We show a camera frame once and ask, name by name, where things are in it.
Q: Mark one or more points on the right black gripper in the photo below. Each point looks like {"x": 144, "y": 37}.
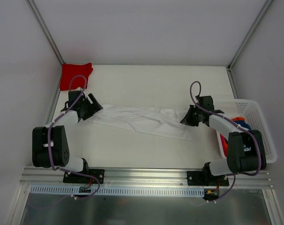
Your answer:
{"x": 192, "y": 117}

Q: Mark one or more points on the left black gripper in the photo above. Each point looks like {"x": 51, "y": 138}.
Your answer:
{"x": 88, "y": 108}

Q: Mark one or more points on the white t-shirt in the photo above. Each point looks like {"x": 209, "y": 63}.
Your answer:
{"x": 146, "y": 120}

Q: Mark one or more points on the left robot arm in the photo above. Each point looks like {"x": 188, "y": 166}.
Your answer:
{"x": 50, "y": 147}

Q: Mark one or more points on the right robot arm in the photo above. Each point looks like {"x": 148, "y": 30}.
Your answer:
{"x": 237, "y": 161}

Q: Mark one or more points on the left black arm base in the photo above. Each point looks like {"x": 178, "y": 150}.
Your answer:
{"x": 89, "y": 176}

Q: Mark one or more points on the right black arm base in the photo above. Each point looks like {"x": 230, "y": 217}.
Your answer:
{"x": 198, "y": 178}

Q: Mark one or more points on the white plastic laundry basket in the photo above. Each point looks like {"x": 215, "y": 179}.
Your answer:
{"x": 252, "y": 113}

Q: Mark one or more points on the red folded t-shirt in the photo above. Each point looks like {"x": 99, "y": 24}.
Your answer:
{"x": 69, "y": 71}

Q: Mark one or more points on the blue printed t-shirt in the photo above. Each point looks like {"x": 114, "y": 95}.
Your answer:
{"x": 242, "y": 123}

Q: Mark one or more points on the aluminium mounting rail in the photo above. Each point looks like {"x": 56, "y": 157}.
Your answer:
{"x": 137, "y": 177}

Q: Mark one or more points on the white slotted cable duct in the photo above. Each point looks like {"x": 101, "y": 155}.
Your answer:
{"x": 119, "y": 191}

